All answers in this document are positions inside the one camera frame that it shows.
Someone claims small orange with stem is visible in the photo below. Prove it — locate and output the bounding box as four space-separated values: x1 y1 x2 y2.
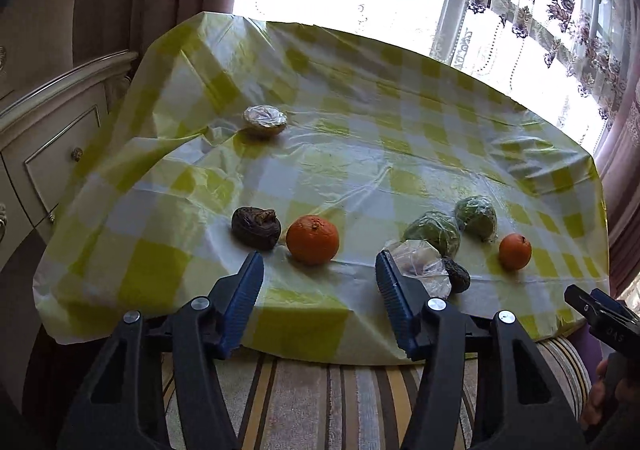
498 233 532 271

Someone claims orange fruit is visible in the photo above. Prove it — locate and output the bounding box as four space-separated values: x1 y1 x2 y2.
285 215 340 266

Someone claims person's right hand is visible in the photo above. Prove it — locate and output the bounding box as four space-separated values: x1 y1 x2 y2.
579 359 639 430

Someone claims purple cardboard box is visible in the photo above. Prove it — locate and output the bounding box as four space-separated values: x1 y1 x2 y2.
567 324 613 383

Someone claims dark wrinkled passion fruit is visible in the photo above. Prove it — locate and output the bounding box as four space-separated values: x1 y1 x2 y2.
442 257 471 294

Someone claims green wrapped fruit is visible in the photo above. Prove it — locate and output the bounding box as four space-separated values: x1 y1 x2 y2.
454 196 498 242
402 210 461 258

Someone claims wrapped halved yellow fruit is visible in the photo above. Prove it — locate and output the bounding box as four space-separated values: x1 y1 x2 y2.
385 240 452 300

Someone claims pink floral curtain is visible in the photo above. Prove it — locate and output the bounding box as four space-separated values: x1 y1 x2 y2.
597 83 639 296

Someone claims white cabinet with drawers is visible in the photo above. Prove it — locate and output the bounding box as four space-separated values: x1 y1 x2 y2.
1 50 138 262

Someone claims yellow white checkered tablecloth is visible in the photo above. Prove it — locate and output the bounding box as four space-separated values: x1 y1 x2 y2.
32 14 608 366

